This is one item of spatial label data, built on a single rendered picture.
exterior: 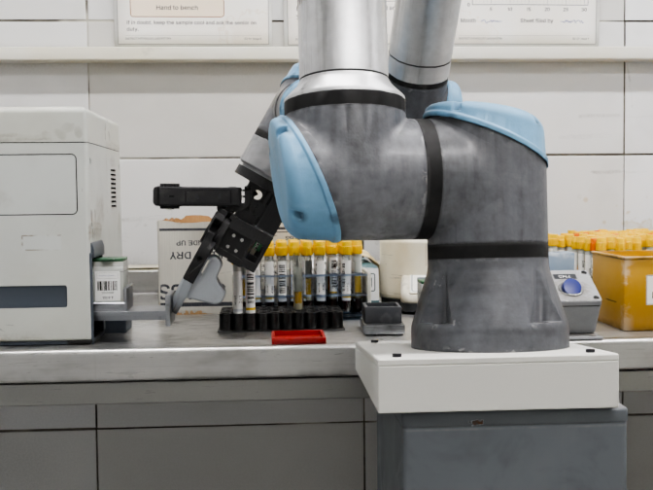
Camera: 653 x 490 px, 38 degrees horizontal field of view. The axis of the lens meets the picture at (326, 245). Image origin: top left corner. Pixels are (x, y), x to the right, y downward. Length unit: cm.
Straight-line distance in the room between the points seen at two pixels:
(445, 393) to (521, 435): 8
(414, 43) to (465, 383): 45
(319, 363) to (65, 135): 42
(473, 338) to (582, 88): 116
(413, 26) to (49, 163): 48
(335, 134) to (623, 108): 120
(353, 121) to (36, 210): 52
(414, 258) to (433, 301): 63
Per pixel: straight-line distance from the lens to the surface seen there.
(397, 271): 154
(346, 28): 90
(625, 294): 134
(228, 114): 187
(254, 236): 124
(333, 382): 124
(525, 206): 90
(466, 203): 89
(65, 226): 125
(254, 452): 193
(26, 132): 126
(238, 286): 132
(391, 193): 87
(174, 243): 153
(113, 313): 126
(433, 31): 112
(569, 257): 141
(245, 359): 120
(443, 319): 91
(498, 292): 88
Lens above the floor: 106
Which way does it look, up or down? 3 degrees down
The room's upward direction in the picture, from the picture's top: 1 degrees counter-clockwise
